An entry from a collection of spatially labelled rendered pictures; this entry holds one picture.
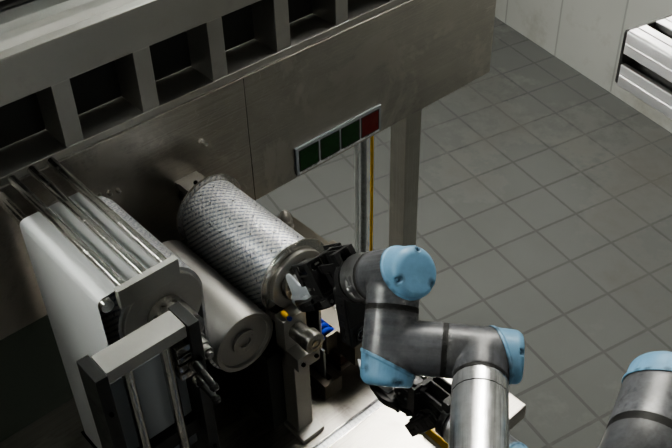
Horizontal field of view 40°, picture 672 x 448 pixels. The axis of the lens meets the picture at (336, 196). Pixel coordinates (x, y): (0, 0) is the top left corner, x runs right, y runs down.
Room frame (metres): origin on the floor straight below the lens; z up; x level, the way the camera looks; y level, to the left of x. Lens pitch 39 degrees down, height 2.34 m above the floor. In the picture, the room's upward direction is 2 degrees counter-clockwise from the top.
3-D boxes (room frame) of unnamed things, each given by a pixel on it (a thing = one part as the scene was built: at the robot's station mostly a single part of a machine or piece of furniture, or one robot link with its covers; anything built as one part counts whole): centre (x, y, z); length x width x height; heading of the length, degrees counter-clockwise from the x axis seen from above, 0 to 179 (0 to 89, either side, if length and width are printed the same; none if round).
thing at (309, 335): (1.06, 0.05, 1.18); 0.04 x 0.02 x 0.04; 131
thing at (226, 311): (1.16, 0.24, 1.17); 0.26 x 0.12 x 0.12; 41
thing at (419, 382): (0.98, -0.15, 1.12); 0.12 x 0.08 x 0.09; 41
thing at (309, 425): (1.09, 0.07, 1.05); 0.06 x 0.05 x 0.31; 41
